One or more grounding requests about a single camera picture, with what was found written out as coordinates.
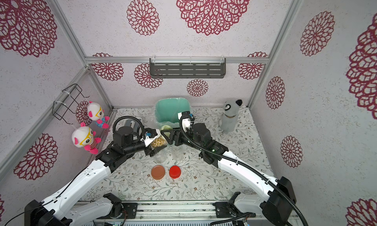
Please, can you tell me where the green lidded peanut jar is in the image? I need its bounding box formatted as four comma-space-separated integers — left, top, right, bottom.
151, 135, 169, 148

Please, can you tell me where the brown jar lid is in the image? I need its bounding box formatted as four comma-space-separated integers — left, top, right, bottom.
151, 165, 166, 180

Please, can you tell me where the red jar lid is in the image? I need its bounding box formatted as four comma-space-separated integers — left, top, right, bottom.
169, 165, 182, 179

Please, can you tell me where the green jar lid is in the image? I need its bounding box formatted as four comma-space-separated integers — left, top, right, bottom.
161, 125, 173, 138

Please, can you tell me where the red lidded peanut jar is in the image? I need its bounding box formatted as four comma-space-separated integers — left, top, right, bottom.
171, 145, 184, 161

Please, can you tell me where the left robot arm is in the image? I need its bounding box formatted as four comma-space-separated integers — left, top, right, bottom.
24, 126, 161, 226

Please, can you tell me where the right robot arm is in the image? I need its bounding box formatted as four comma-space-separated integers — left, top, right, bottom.
161, 123, 296, 226

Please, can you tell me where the green trash bin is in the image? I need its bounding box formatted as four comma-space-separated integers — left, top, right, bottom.
155, 97, 193, 129

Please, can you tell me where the grey plush dog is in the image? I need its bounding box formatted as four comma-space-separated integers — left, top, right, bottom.
219, 99, 243, 134

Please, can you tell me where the upper pink white plush doll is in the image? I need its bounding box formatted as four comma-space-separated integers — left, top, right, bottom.
87, 101, 110, 129

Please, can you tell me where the pink white plush doll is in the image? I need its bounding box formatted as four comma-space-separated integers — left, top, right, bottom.
71, 123, 102, 155
87, 101, 110, 129

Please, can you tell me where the lower pink white plush doll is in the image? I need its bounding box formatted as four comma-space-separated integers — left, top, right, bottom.
71, 123, 102, 155

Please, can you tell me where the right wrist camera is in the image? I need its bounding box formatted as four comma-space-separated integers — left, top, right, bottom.
178, 111, 195, 132

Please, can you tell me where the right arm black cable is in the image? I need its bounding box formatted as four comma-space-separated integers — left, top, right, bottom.
179, 113, 309, 226

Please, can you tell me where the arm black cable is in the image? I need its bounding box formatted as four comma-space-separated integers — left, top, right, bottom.
179, 113, 309, 226
112, 116, 146, 141

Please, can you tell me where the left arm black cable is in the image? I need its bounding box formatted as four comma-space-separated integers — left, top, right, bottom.
112, 116, 146, 141

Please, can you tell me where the aluminium rail frame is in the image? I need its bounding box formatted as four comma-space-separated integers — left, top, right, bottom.
51, 200, 299, 226

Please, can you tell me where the grey wall shelf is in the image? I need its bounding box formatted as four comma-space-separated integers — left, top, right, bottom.
149, 58, 226, 79

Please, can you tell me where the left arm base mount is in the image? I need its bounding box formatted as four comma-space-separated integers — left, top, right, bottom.
103, 193, 138, 219

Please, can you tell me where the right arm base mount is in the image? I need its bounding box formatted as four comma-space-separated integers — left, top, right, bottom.
212, 192, 242, 218

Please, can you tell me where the black wire basket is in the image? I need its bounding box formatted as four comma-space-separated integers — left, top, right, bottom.
51, 83, 89, 125

